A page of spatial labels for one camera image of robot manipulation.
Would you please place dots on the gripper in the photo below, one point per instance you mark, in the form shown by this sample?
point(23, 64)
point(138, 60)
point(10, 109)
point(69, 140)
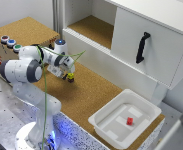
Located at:
point(57, 70)

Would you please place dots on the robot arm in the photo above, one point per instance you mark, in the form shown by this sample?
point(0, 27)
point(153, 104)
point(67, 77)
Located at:
point(22, 70)

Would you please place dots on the yellow block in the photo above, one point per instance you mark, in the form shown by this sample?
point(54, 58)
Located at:
point(70, 76)

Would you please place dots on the purple block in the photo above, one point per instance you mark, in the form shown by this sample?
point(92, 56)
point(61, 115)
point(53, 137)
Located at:
point(70, 81)

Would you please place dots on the pink block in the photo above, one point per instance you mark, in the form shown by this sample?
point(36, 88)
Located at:
point(129, 121)

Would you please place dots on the white cabinet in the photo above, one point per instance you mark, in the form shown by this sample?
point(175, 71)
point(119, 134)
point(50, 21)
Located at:
point(91, 63)

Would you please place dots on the green button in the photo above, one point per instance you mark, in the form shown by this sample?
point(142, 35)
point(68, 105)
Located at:
point(17, 47)

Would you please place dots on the wooden drawer box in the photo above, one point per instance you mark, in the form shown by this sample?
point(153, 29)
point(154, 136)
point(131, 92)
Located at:
point(24, 30)

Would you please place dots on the blue button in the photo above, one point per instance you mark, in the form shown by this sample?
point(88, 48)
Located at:
point(11, 42)

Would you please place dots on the red button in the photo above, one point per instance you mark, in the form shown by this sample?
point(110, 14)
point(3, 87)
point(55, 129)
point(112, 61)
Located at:
point(5, 38)

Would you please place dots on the white plastic box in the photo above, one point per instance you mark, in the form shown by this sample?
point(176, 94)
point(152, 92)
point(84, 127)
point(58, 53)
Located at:
point(147, 110)

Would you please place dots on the white sliding door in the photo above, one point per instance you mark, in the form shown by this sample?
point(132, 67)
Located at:
point(157, 56)

